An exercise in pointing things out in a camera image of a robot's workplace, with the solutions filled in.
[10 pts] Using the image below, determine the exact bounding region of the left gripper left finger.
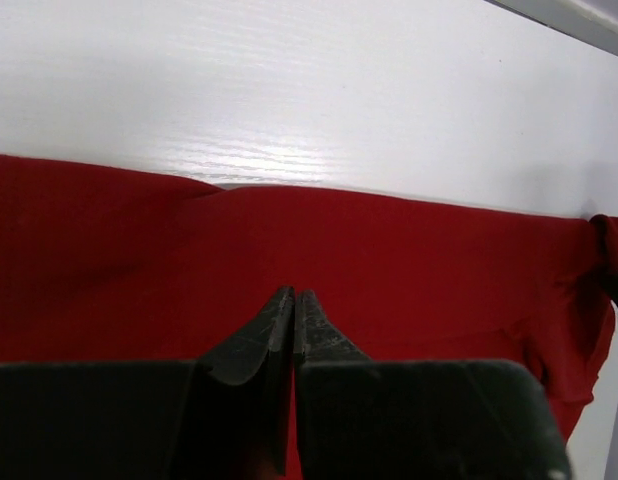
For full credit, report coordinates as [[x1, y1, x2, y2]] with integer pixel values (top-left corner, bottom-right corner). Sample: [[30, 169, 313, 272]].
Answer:
[[200, 286, 295, 386]]

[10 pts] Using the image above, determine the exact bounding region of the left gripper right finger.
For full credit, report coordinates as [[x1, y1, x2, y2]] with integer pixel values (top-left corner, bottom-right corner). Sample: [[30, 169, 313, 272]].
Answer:
[[293, 290, 371, 365]]

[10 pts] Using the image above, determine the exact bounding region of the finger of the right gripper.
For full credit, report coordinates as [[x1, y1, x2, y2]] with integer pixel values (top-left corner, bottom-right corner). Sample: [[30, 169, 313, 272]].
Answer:
[[601, 273, 618, 293]]

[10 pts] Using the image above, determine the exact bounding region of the red t shirt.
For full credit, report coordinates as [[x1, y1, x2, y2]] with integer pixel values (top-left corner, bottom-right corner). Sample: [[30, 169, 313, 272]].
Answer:
[[0, 155, 618, 479]]

